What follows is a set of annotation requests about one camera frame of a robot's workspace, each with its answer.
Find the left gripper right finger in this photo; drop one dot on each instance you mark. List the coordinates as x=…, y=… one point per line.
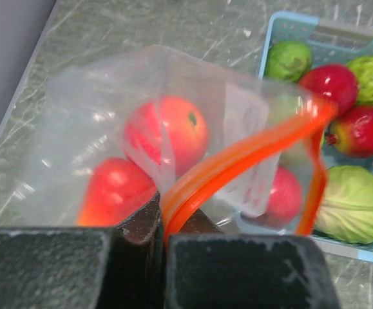
x=206, y=268

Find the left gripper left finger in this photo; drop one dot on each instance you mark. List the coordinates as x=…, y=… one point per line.
x=77, y=267

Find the clear zip bag orange zipper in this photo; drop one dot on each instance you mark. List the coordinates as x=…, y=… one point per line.
x=86, y=108

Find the large red apple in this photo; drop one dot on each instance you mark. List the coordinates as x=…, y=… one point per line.
x=171, y=130

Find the small red apple right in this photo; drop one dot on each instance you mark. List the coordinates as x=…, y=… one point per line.
x=285, y=200

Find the light blue plastic basket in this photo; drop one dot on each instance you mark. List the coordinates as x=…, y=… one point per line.
x=333, y=61

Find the green cabbage front right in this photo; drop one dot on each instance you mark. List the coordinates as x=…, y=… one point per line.
x=346, y=211

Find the red pomegranate front left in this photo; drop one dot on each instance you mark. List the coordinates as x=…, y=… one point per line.
x=352, y=133

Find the small green fruit back left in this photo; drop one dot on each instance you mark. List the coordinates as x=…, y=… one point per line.
x=288, y=60

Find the dark red apple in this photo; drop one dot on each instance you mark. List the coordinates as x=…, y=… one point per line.
x=335, y=81

